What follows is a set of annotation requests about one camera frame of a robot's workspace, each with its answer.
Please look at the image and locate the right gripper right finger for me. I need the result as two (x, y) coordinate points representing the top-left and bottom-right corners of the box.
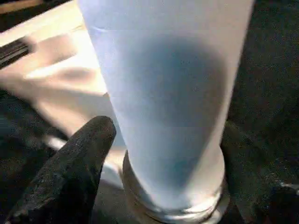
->
(219, 121), (299, 224)

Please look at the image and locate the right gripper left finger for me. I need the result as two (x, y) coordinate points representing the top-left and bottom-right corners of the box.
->
(7, 115), (117, 224)

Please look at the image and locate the white plastic table top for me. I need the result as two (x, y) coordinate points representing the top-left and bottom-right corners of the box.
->
(0, 0), (231, 224)

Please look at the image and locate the white plastic table leg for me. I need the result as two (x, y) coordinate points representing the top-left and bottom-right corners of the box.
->
(78, 0), (255, 210)

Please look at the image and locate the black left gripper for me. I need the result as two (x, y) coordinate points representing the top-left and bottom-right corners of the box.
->
(0, 39), (35, 70)

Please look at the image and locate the black glossy mat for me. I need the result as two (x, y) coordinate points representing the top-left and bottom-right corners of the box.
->
(0, 0), (299, 224)

